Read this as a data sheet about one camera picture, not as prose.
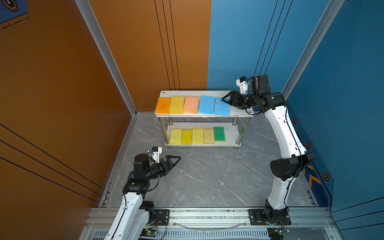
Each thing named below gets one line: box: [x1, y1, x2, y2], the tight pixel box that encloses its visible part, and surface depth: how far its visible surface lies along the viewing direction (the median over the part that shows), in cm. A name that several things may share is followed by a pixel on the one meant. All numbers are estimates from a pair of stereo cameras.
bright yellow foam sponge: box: [181, 129, 193, 145], surface depth 98 cm
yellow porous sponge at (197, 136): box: [191, 128, 204, 145], surface depth 98 cm
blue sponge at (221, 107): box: [213, 97, 231, 116], surface depth 74 cm
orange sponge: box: [154, 97, 171, 116], surface depth 74 cm
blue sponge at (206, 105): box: [198, 95, 216, 115], surface depth 76 cm
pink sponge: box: [183, 96, 199, 114], surface depth 75 cm
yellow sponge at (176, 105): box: [169, 96, 185, 115], surface depth 74 cm
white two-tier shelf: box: [154, 90, 253, 149], surface depth 86 cm
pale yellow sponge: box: [203, 128, 215, 144], surface depth 98 cm
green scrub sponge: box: [213, 126, 225, 143], surface depth 98 cm
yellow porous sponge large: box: [169, 128, 183, 145], surface depth 98 cm
